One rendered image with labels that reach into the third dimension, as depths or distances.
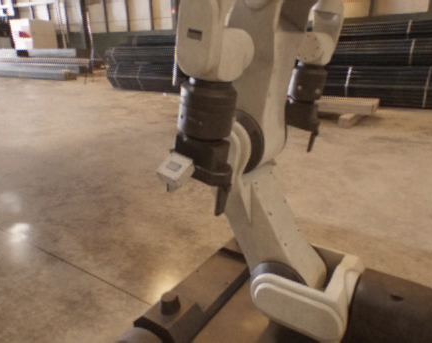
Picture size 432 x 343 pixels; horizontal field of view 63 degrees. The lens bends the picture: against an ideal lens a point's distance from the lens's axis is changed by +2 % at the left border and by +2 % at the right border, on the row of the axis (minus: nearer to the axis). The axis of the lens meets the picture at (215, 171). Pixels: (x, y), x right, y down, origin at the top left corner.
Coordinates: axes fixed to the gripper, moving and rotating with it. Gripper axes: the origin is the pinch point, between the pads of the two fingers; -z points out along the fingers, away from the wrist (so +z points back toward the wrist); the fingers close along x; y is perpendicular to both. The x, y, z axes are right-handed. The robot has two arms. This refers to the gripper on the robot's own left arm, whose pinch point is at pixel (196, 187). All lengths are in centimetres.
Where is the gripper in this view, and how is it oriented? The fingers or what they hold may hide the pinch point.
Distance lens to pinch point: 61.8
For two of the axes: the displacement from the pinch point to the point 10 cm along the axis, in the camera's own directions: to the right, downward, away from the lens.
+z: 1.4, -8.9, -4.4
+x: -8.2, -3.6, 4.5
